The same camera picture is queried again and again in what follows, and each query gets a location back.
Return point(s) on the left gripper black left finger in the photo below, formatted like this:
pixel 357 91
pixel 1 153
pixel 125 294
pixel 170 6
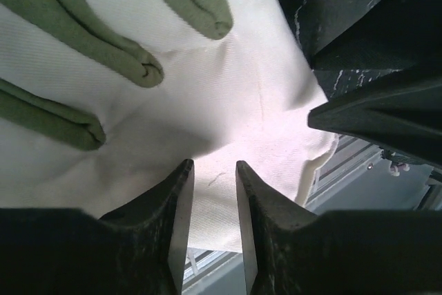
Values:
pixel 138 248

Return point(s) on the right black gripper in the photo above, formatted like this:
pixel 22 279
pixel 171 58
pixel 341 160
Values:
pixel 404 117

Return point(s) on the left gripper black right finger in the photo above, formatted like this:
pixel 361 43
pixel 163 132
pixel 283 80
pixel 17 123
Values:
pixel 290 250

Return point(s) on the white grey cuff glove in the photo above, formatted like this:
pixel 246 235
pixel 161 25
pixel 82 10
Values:
pixel 102 99

